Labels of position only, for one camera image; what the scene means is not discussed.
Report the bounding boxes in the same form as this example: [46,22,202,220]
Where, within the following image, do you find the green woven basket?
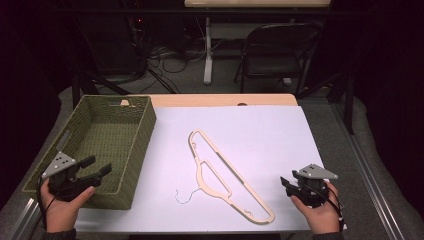
[22,94,158,211]

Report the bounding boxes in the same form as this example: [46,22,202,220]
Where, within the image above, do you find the cream plastic clothes hanger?
[175,128,276,225]

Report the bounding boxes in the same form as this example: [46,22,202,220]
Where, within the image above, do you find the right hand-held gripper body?
[285,163,339,209]

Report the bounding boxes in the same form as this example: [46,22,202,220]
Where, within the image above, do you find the tangle of floor cables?
[131,16,209,95]

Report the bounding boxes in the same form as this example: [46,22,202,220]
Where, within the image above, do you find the person's right hand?
[290,181,342,235]

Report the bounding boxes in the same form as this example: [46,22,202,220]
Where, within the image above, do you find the white table sheet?
[74,105,326,233]

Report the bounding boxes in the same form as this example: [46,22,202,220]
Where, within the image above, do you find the black stand legs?
[70,63,132,110]
[295,71,356,136]

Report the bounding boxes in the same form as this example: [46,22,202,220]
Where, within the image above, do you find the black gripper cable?
[308,184,346,232]
[35,176,52,231]

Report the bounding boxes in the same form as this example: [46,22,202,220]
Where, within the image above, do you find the person's left hand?
[39,185,96,234]

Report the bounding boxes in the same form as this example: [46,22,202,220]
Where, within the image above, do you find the black folding chair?
[233,22,323,96]

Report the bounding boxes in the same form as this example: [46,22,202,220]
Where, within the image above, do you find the light wooden table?
[128,93,299,108]

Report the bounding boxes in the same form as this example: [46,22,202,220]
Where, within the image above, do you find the white desk with metal leg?
[183,0,332,86]

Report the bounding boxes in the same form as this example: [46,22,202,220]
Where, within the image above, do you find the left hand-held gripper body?
[41,151,103,203]

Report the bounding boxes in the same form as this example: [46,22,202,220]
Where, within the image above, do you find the aluminium frame rail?
[8,197,46,240]
[331,99,406,240]

